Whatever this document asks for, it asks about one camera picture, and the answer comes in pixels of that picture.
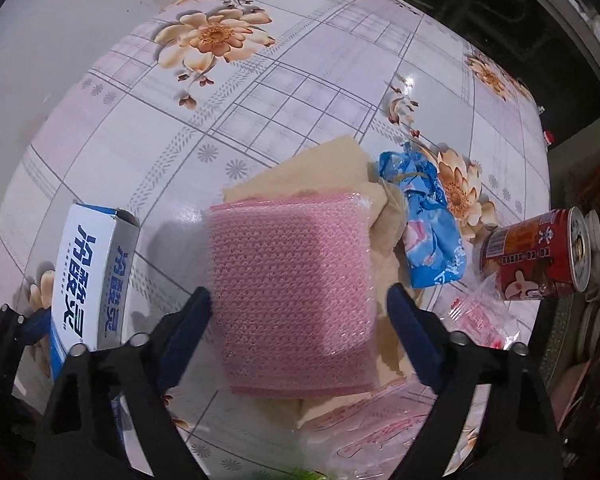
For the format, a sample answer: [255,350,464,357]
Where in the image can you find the stack of white dishes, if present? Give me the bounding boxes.
[576,210,600,361]

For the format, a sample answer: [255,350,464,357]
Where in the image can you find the blue snack wrapper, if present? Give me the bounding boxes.
[377,143,467,289]

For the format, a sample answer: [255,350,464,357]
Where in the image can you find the pink bubble wrap pouch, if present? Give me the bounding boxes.
[206,193,378,399]

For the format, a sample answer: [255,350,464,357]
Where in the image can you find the floral tablecloth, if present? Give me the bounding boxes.
[0,0,548,330]

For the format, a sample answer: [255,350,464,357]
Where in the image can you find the red drink can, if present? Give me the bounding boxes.
[479,207,591,301]

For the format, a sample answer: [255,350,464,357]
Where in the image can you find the clear plastic bag red print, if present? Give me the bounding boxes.
[300,276,519,479]

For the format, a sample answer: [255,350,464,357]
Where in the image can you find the blue toothpaste box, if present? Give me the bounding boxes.
[50,204,140,378]

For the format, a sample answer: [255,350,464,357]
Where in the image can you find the beige paper napkin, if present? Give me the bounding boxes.
[208,136,408,428]

